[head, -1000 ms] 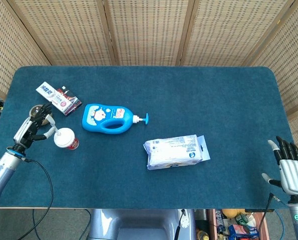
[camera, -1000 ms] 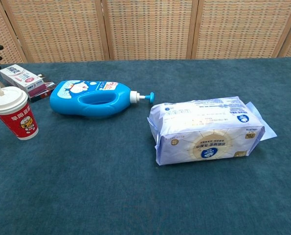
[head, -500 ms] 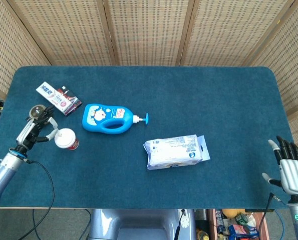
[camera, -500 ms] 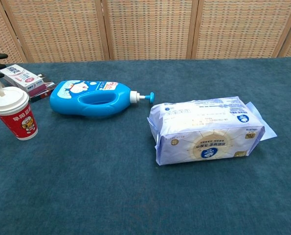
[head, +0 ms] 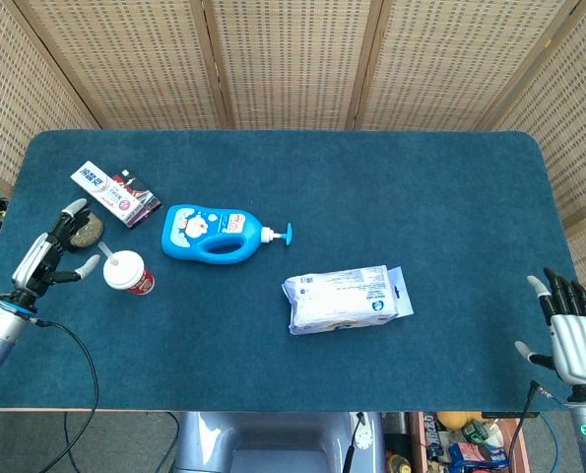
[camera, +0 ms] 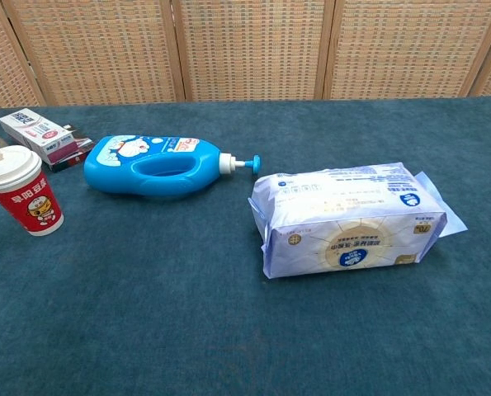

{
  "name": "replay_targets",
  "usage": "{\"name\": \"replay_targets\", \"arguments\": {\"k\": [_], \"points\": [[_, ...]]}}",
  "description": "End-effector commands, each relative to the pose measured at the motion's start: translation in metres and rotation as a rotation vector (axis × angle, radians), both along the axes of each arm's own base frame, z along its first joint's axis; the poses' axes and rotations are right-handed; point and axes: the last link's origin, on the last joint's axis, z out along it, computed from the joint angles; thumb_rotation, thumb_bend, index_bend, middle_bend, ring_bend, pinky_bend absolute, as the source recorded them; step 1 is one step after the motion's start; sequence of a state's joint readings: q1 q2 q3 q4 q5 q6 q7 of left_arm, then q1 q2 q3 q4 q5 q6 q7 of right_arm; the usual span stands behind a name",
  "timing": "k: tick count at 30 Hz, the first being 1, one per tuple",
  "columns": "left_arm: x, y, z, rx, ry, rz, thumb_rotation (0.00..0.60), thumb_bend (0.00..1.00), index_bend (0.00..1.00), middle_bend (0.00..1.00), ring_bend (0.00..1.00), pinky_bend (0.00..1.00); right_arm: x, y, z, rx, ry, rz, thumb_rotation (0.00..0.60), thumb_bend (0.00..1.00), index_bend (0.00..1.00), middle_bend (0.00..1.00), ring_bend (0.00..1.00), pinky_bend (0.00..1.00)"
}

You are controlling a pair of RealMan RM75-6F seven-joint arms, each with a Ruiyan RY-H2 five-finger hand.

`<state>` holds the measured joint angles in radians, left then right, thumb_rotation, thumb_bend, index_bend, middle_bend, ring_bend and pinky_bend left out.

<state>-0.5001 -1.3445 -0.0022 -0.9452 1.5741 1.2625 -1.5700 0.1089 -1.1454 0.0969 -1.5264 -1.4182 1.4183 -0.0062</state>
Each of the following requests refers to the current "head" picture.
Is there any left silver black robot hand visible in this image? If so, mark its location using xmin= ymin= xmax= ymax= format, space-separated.
xmin=10 ymin=198 xmax=101 ymax=304

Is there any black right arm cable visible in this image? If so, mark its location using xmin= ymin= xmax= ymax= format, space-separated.
xmin=504 ymin=379 xmax=553 ymax=473

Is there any blue pump detergent bottle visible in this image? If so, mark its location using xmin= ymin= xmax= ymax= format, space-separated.
xmin=161 ymin=203 xmax=293 ymax=266

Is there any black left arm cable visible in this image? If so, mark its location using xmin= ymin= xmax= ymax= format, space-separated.
xmin=29 ymin=317 xmax=100 ymax=473

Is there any red paper cup white lid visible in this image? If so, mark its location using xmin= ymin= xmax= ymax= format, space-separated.
xmin=101 ymin=248 xmax=156 ymax=296

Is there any black cable on robot base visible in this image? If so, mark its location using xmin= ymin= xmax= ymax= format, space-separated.
xmin=342 ymin=412 xmax=368 ymax=473

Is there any white toothpaste box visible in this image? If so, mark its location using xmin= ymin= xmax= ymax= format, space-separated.
xmin=70 ymin=160 xmax=146 ymax=228

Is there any blue felt table cover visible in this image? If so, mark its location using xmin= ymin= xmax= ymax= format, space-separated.
xmin=0 ymin=129 xmax=586 ymax=413

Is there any dark red black box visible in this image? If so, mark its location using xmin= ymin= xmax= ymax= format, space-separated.
xmin=109 ymin=169 xmax=163 ymax=230

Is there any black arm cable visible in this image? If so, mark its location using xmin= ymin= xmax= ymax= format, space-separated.
xmin=504 ymin=379 xmax=553 ymax=473
xmin=29 ymin=317 xmax=100 ymax=473

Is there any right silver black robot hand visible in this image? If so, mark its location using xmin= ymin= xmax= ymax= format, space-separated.
xmin=513 ymin=267 xmax=586 ymax=403

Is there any red crate of goods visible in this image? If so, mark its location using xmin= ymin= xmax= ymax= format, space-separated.
xmin=408 ymin=411 xmax=530 ymax=473

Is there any glass jar black lid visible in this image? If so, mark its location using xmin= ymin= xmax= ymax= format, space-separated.
xmin=68 ymin=212 xmax=105 ymax=249

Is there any white wet wipes pack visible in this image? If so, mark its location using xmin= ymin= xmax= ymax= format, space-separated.
xmin=281 ymin=264 xmax=415 ymax=337

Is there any woven bamboo folding screen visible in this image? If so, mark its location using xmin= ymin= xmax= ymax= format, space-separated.
xmin=0 ymin=0 xmax=586 ymax=316

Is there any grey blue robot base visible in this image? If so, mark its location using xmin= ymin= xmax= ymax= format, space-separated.
xmin=173 ymin=411 xmax=387 ymax=473

